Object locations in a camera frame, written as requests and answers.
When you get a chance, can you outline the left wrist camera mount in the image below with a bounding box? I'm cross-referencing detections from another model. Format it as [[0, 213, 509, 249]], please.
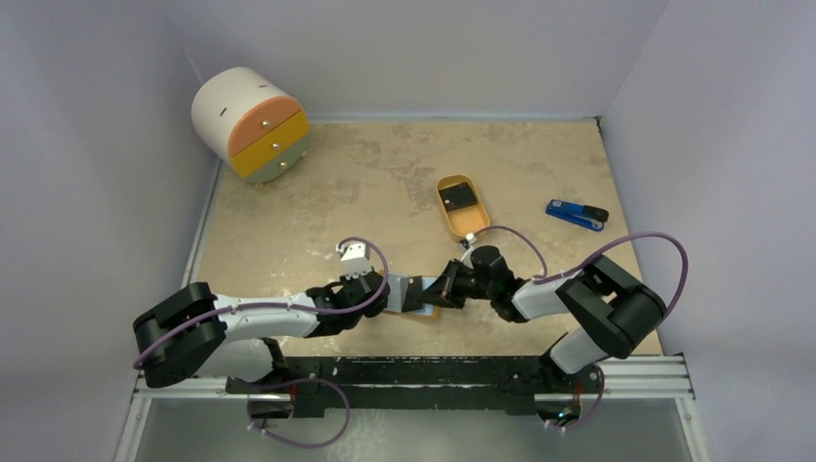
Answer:
[[337, 241, 373, 278]]

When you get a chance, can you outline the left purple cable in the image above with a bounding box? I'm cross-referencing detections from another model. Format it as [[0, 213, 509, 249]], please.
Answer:
[[132, 237, 392, 372]]

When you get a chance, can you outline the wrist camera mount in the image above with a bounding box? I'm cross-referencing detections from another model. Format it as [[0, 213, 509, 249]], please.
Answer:
[[458, 233, 477, 268], [337, 241, 373, 278]]

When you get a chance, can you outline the orange oval tray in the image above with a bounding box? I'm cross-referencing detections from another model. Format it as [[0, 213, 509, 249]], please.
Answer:
[[436, 174, 491, 242]]

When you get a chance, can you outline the blue black stapler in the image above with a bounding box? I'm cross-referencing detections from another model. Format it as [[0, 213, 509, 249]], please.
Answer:
[[545, 199, 609, 232]]

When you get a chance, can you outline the white round mini drawer chest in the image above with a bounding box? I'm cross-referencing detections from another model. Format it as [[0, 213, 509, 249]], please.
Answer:
[[191, 67, 310, 185]]

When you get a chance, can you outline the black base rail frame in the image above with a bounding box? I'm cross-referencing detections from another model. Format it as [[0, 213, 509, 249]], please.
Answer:
[[130, 353, 696, 423]]

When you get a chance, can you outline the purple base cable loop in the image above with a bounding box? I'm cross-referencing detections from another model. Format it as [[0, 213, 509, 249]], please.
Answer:
[[244, 375, 352, 449]]

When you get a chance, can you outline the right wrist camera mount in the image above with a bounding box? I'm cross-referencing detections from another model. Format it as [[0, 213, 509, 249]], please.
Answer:
[[458, 233, 477, 268]]

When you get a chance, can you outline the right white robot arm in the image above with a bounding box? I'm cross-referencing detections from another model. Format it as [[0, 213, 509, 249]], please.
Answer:
[[418, 245, 668, 392]]

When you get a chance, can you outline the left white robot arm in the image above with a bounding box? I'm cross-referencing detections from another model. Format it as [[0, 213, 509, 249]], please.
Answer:
[[133, 271, 390, 394]]

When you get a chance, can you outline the black card stack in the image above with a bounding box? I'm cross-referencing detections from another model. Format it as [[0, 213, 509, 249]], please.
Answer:
[[439, 182, 479, 213]]

